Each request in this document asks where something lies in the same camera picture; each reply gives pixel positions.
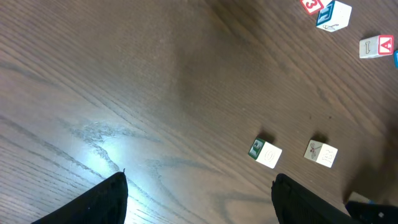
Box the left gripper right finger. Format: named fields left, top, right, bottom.
left=271, top=174, right=357, bottom=224

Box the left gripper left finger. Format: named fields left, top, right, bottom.
left=32, top=172, right=128, bottom=224

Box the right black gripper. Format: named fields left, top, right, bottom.
left=345, top=201, right=398, bottom=224

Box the white block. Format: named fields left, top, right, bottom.
left=315, top=1, right=352, bottom=32
left=304, top=140, right=338, bottom=168

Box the green sided block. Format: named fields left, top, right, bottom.
left=248, top=138, right=282, bottom=169

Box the blue top block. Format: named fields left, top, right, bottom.
left=348, top=192, right=374, bottom=204

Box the blue sided letter block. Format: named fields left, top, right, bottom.
left=394, top=50, right=398, bottom=68

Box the red letter A block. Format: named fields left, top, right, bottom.
left=359, top=35, right=394, bottom=58

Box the white block beside red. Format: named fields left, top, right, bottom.
left=315, top=1, right=352, bottom=32

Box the red number block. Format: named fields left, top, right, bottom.
left=300, top=0, right=324, bottom=15

